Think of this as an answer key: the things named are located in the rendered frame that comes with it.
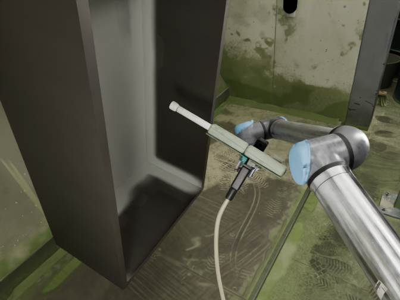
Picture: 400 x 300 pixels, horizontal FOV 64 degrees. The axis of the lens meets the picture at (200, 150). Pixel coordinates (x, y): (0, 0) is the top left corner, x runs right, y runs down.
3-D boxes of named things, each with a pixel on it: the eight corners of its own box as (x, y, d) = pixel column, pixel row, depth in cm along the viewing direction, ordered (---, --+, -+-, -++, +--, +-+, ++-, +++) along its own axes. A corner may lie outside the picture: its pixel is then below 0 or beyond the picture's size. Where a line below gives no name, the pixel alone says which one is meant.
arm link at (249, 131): (253, 120, 151) (259, 146, 151) (230, 125, 149) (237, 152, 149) (260, 117, 142) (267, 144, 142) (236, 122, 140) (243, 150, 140)
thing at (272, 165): (257, 215, 118) (290, 162, 114) (256, 218, 114) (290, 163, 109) (152, 147, 129) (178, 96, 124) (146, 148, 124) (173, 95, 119)
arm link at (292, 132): (390, 125, 87) (278, 112, 152) (349, 136, 85) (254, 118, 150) (393, 166, 89) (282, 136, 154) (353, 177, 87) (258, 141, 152)
